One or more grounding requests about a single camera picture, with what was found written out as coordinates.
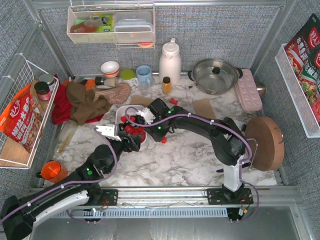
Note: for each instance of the cream wall shelf basket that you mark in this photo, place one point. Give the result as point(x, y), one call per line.
point(82, 30)

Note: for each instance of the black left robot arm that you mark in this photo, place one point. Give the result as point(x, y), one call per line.
point(19, 216)

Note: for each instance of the steel ladle bowl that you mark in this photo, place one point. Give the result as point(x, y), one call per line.
point(261, 88)

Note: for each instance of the glass jar lying down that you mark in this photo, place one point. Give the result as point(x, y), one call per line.
point(104, 81)

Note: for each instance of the clear plastic food containers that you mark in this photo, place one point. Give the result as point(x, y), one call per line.
point(133, 26)

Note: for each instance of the pink striped towel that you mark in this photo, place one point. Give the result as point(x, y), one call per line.
point(117, 95)

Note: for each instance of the steel pot with lid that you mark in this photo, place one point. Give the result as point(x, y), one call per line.
point(214, 76)

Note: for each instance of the white orange striped bowl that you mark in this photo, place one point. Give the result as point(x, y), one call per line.
point(110, 68)

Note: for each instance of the brown cloth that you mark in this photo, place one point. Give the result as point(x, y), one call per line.
point(84, 109)

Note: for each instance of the white wire wall basket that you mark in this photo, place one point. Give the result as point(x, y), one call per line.
point(12, 154)

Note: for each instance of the green lidded white cup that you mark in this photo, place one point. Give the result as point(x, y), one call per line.
point(128, 76)

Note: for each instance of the pink egg tray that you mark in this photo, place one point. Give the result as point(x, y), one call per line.
point(246, 91)

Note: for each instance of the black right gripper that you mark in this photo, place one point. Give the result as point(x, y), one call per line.
point(144, 122)

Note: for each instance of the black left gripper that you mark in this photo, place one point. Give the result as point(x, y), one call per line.
point(131, 140)

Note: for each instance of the green packet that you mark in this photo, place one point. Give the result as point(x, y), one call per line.
point(107, 22)

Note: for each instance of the red cloth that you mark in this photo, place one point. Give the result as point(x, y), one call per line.
point(62, 106)

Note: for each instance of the blue mug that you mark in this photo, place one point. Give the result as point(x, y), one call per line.
point(144, 76)

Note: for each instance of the tan scouring pad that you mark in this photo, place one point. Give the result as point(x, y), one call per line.
point(203, 108)
point(140, 100)

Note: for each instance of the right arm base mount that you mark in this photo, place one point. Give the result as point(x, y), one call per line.
point(224, 196)

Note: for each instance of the orange spice bottle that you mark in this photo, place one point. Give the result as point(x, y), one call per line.
point(166, 85)

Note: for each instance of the white plastic storage basket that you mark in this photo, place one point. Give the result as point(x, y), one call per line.
point(131, 111)

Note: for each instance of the clear glass cup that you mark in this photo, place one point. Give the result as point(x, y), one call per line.
point(144, 90)

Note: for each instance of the white right wall basket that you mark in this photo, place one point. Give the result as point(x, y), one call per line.
point(302, 106)

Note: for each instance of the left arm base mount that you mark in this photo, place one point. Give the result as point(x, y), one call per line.
point(109, 197)

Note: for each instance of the white thermos jug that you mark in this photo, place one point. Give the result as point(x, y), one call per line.
point(170, 62)

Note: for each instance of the orange plastic cup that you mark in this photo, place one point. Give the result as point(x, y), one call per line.
point(53, 171)

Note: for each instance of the silver lidded jar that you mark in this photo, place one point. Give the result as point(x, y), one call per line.
point(49, 79)

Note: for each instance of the orange snack bag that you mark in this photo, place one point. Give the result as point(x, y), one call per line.
point(20, 122)

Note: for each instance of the round wooden board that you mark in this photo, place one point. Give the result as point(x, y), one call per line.
point(266, 142)

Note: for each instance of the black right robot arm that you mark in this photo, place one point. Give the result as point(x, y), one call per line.
point(229, 144)

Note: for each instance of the dark lidded red jar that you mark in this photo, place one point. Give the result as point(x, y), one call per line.
point(43, 91)

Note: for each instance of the red seasoning packet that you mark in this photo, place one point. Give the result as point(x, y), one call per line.
point(303, 52)

